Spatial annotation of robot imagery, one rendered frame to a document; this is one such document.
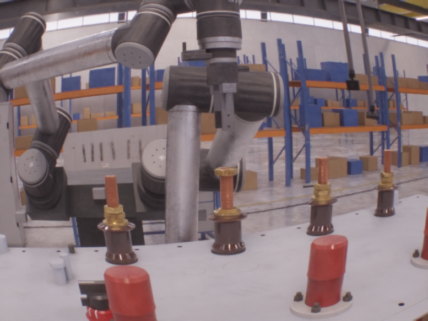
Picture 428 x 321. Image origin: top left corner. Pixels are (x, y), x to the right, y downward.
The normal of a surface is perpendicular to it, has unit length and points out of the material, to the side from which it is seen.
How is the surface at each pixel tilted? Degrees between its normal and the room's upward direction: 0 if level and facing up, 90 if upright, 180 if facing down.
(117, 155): 90
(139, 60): 143
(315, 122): 90
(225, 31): 90
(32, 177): 66
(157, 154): 60
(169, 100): 123
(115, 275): 4
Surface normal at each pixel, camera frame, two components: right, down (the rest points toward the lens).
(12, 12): 0.32, 0.08
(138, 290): 0.62, 0.04
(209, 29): -0.45, 0.11
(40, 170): 0.22, -0.38
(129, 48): -0.26, 0.80
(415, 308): 0.02, -0.96
